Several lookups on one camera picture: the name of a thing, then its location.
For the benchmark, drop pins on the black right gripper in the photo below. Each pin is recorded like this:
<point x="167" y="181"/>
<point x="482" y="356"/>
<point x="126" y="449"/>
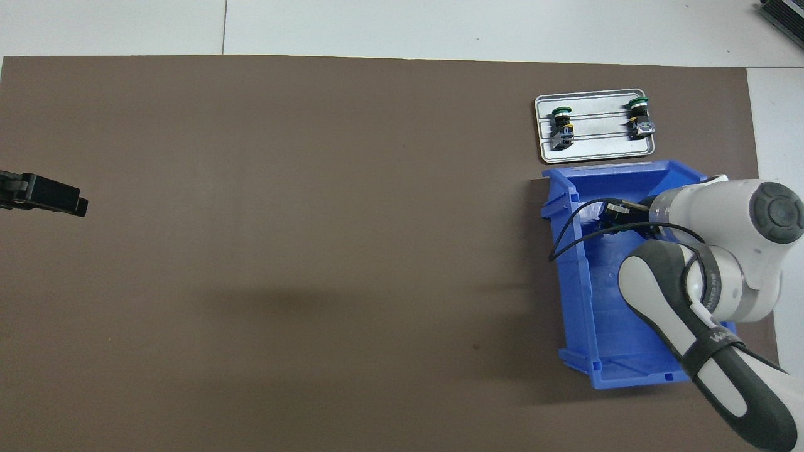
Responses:
<point x="642" y="223"/>

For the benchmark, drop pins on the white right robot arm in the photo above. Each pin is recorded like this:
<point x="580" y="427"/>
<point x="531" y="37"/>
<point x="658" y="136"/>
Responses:
<point x="722" y="207"/>

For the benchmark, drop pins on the green button with grey block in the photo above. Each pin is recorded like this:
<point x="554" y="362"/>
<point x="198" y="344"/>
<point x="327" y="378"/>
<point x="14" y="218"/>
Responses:
<point x="641" y="122"/>

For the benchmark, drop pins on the grey metal tray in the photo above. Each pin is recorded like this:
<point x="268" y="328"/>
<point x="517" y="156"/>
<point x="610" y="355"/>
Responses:
<point x="597" y="145"/>

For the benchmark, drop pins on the blue plastic storage bin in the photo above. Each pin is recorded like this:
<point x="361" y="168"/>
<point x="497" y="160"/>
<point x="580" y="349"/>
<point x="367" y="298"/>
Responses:
<point x="603" y="314"/>

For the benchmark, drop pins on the brown table mat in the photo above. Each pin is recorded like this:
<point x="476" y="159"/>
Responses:
<point x="188" y="125"/>

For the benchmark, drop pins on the grey ribbed device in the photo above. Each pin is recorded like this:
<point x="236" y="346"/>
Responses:
<point x="788" y="16"/>

